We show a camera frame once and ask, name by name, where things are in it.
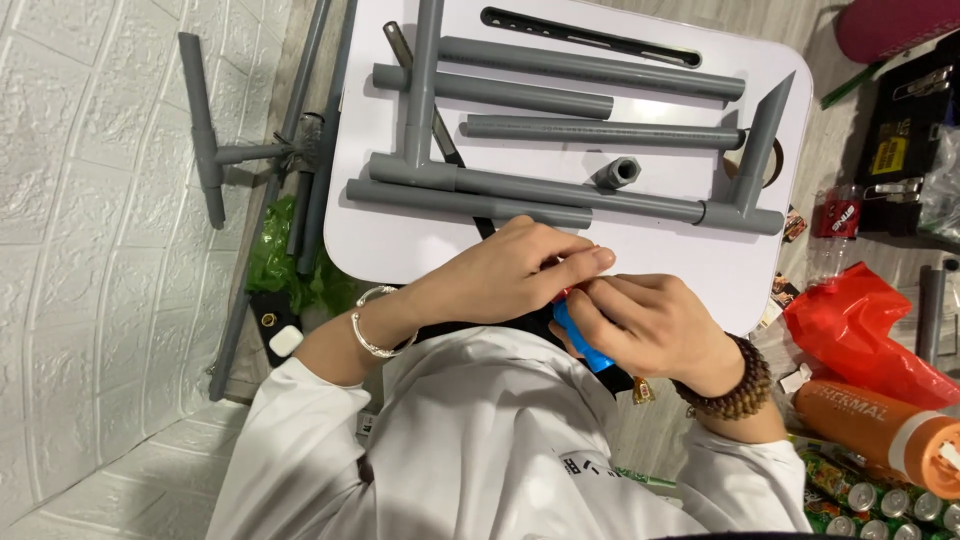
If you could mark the person's right hand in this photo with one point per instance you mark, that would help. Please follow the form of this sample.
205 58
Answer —
667 330

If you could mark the person's left hand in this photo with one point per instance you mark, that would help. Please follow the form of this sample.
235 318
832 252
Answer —
487 277

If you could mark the blue glue tube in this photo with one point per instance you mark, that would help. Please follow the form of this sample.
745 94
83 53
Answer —
596 360

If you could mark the red tube cap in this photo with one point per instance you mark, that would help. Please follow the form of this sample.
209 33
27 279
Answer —
566 292

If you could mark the gold candy wrapper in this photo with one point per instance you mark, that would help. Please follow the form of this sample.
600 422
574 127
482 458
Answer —
643 390

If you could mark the medium grey plastic pipe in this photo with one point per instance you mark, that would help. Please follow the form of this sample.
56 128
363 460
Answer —
510 94
450 201

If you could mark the small printed snack packet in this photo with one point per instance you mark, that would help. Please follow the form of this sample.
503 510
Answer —
795 225
780 296

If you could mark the silver bangle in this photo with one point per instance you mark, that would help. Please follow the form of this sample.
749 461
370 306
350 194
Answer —
367 343

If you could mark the small grey pipe coupling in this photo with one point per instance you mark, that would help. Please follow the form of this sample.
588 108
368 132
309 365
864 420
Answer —
619 172

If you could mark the white long-sleeved shirt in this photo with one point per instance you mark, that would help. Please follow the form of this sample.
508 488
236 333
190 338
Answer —
487 450

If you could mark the grey plastic pipe with print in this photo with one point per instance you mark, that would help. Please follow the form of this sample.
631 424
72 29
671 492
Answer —
600 132

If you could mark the red plastic bag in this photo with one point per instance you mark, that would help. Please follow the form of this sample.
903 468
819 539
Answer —
855 330

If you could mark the thick long grey pipe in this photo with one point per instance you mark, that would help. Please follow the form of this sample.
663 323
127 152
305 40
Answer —
322 187

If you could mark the short grey pipe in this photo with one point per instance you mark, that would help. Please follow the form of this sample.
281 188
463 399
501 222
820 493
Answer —
300 217

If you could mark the brown tape roll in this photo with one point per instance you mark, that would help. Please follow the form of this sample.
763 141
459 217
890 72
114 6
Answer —
776 161

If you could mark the clear bottle with red label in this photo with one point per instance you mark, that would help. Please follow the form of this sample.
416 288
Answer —
836 221

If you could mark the orange thermal bottle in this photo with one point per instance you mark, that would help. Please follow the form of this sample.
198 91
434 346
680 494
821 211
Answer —
855 424

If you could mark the green plastic bag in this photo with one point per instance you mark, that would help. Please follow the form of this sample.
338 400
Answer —
277 255

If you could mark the white earbud case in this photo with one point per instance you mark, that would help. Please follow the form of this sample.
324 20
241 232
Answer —
286 340

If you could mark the long grey plastic pipe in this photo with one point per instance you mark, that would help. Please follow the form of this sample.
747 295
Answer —
600 69

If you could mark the pack of green drink cans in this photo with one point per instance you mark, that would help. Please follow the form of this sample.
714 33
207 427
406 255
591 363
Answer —
862 499

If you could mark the black slotted metal bar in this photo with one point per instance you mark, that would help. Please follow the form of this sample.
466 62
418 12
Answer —
592 37

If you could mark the thin long grey pipe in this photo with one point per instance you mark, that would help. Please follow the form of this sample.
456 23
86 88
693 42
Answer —
232 337

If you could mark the dark grey pipe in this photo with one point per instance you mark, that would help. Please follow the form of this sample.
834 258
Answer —
932 315

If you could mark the green stick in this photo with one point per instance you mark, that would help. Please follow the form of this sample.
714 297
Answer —
851 85

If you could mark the clear plastic bag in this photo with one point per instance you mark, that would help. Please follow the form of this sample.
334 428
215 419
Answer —
941 187

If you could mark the grey pipe tee assembly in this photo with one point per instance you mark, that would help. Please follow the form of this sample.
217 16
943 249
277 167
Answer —
206 135

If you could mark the black box with yellow label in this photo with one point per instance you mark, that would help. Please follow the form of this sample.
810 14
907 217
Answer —
900 112

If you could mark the magenta cushion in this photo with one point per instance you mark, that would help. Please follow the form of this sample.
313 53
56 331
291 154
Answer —
892 26

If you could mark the grey pipe frame with tees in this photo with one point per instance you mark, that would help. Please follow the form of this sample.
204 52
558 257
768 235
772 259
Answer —
570 191

